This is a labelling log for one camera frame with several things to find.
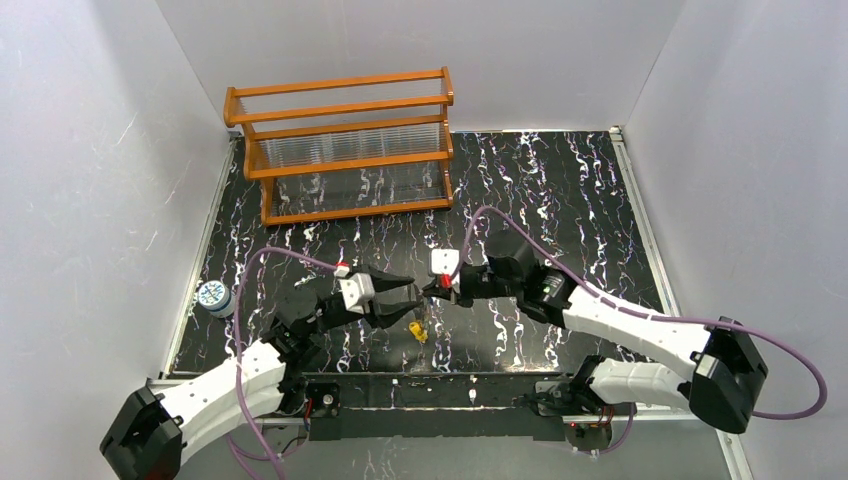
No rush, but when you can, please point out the yellow key tag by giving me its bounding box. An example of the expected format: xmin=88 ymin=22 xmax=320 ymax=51
xmin=408 ymin=321 xmax=429 ymax=344

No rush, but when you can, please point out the silver keyring holder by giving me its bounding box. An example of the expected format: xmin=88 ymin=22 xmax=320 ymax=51
xmin=411 ymin=285 xmax=433 ymax=333

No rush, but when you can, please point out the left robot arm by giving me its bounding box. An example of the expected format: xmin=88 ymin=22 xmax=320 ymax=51
xmin=99 ymin=266 xmax=424 ymax=479

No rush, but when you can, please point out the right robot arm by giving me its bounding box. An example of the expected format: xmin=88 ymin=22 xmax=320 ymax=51
xmin=423 ymin=230 xmax=768 ymax=434

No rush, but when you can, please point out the blue white tape roll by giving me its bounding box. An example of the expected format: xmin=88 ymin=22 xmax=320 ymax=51
xmin=196 ymin=280 xmax=235 ymax=319

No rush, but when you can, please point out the orange wooden shelf rack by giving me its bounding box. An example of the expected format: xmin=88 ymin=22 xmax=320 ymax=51
xmin=223 ymin=66 xmax=455 ymax=226

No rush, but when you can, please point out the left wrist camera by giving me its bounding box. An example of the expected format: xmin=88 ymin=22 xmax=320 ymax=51
xmin=334 ymin=263 xmax=375 ymax=315

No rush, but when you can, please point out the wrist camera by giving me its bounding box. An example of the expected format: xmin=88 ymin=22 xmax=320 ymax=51
xmin=334 ymin=263 xmax=375 ymax=315
xmin=429 ymin=248 xmax=461 ymax=291

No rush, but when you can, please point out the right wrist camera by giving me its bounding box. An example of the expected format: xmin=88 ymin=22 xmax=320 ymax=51
xmin=429 ymin=248 xmax=461 ymax=291

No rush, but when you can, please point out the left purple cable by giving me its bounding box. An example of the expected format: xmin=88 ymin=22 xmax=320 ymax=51
xmin=225 ymin=246 xmax=349 ymax=480

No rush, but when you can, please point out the purple cable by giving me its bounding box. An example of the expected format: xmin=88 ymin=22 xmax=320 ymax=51
xmin=450 ymin=205 xmax=829 ymax=457
xmin=225 ymin=246 xmax=349 ymax=480

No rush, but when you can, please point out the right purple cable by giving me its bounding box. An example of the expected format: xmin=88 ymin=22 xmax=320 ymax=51
xmin=450 ymin=205 xmax=829 ymax=457

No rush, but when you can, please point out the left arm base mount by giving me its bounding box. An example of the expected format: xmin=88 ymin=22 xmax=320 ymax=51
xmin=245 ymin=378 xmax=341 ymax=419

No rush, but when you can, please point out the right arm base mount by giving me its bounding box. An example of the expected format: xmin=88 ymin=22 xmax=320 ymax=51
xmin=514 ymin=377 xmax=638 ymax=442

